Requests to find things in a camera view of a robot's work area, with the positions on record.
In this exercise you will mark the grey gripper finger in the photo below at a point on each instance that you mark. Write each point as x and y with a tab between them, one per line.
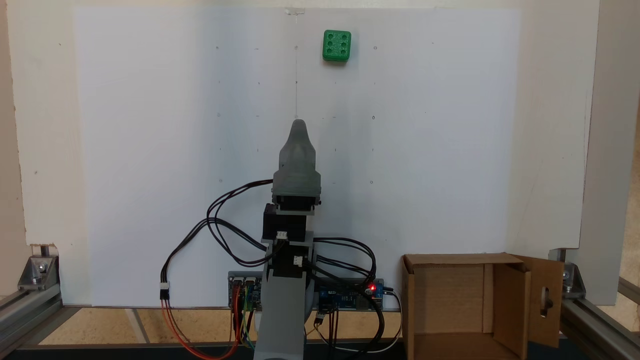
297	150

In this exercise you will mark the green dice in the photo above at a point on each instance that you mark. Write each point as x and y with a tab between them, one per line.
336	46

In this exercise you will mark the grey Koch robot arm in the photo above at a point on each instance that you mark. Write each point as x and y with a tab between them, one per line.
280	320

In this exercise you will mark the blue circuit board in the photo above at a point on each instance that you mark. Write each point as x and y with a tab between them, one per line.
334	297

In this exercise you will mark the clear tape strip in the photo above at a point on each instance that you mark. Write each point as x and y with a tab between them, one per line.
294	10

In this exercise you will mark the white paper sheet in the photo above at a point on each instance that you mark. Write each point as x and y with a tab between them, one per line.
150	150

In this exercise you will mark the brown cardboard box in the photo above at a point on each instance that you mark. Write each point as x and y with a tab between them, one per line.
450	295

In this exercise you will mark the white backing board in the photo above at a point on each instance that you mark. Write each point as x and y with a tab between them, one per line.
45	150

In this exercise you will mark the metal corner bracket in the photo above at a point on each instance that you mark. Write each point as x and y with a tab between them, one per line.
575	285
37	272

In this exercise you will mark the aluminium frame rail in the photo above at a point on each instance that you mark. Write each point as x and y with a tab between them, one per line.
629	290
25	310
590	325

